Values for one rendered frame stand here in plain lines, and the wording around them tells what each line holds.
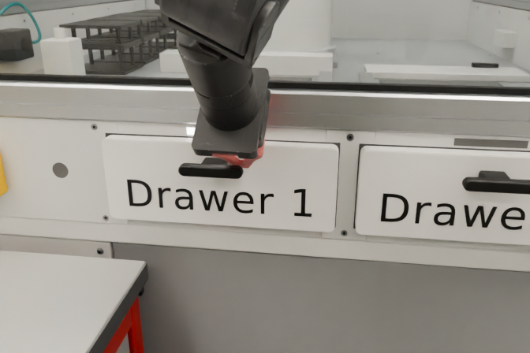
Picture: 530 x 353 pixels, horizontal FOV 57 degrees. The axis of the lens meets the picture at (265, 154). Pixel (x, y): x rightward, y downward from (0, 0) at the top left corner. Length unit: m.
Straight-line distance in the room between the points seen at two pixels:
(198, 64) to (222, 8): 0.07
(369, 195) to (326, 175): 0.06
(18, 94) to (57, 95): 0.05
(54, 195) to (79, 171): 0.05
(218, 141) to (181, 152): 0.13
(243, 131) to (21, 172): 0.35
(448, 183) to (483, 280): 0.17
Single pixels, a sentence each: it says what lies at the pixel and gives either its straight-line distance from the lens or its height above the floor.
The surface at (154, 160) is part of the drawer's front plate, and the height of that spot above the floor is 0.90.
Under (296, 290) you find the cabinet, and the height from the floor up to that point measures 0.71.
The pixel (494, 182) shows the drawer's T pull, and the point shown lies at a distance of 0.57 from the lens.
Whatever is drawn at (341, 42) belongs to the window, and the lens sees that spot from 0.57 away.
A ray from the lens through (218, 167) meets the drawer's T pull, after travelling 0.55.
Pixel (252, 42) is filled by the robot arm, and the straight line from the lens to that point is 0.36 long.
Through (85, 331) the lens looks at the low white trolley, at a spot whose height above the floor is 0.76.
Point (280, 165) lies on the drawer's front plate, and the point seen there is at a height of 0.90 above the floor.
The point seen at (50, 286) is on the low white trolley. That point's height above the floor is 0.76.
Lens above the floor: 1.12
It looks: 20 degrees down
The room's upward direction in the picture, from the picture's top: straight up
